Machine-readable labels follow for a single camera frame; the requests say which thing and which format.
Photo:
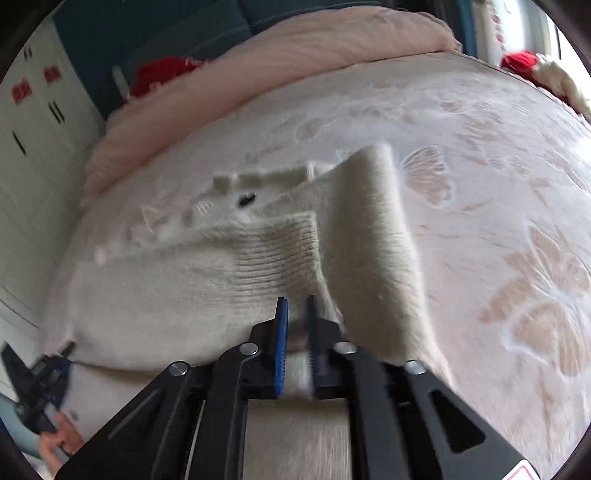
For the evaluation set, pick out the red pillow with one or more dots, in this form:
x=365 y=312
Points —
x=161 y=74

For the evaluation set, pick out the red and cream cloth pile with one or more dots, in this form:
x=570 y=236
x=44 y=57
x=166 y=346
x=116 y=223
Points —
x=545 y=74

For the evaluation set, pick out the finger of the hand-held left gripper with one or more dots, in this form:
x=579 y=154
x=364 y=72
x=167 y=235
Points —
x=18 y=369

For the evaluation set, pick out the pink floral bed blanket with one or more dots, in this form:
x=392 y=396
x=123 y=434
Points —
x=485 y=240

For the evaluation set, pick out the cream knit sweater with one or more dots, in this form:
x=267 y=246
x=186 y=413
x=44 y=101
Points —
x=295 y=267

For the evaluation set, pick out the white wardrobe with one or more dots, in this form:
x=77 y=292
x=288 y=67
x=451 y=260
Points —
x=37 y=152

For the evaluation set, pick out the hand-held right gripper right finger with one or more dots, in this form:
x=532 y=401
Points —
x=312 y=350

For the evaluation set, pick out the teal padded headboard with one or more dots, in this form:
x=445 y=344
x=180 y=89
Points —
x=152 y=37

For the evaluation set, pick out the person's left hand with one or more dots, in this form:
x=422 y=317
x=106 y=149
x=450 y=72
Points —
x=57 y=445

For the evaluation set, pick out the pink folded quilt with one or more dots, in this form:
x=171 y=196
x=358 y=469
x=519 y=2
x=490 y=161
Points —
x=258 y=64

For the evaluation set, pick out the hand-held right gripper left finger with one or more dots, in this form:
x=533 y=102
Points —
x=281 y=350

